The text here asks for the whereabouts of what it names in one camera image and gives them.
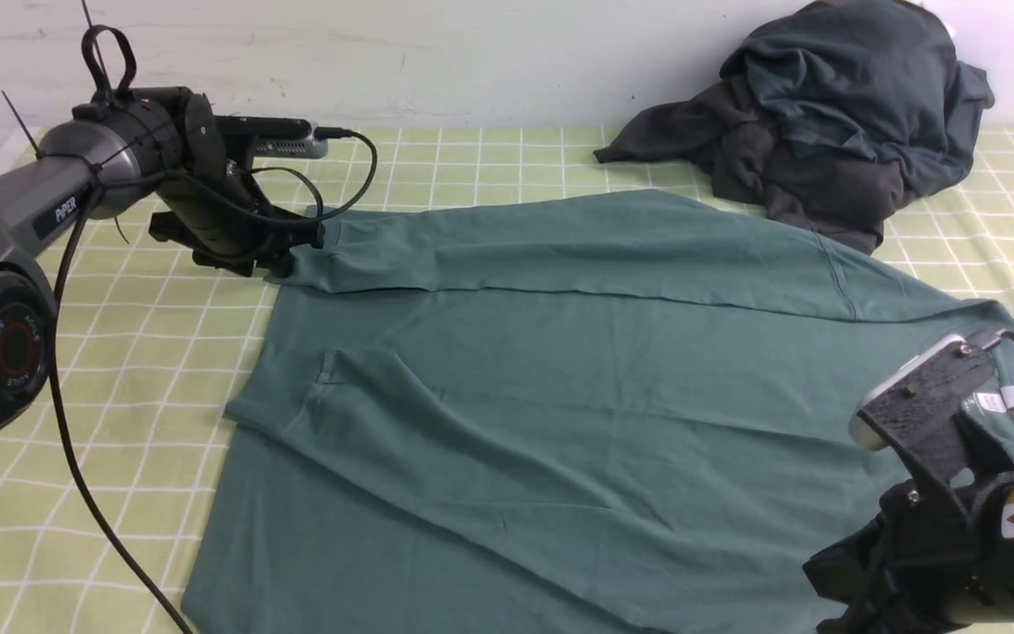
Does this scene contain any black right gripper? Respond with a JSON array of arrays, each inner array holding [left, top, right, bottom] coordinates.
[[802, 479, 991, 633]]

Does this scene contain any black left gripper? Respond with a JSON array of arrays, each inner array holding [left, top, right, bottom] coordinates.
[[149, 88, 325, 276]]

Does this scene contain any green long-sleeved shirt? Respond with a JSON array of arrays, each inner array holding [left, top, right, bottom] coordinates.
[[182, 191, 1014, 633]]

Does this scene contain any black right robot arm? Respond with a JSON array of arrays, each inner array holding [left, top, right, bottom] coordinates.
[[802, 473, 1014, 633]]

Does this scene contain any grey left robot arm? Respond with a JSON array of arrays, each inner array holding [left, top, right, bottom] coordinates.
[[0, 87, 325, 431]]

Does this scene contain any green checkered tablecloth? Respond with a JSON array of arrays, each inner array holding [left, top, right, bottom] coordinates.
[[0, 126, 1014, 633]]

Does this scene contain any dark grey crumpled garment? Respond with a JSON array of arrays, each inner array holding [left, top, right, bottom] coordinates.
[[594, 75, 916, 255]]

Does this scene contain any dark teal crumpled garment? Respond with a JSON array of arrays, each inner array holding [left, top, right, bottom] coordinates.
[[720, 1, 995, 196]]

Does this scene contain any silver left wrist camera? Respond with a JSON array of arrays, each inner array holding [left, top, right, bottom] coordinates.
[[215, 115, 327, 162]]

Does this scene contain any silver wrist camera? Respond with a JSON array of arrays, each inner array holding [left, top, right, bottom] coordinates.
[[848, 330, 1014, 498], [215, 115, 327, 162]]

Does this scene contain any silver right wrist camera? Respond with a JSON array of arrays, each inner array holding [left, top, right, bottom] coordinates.
[[848, 330, 1014, 498]]

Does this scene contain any black left camera cable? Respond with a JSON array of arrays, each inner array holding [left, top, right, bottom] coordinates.
[[49, 128, 378, 634]]

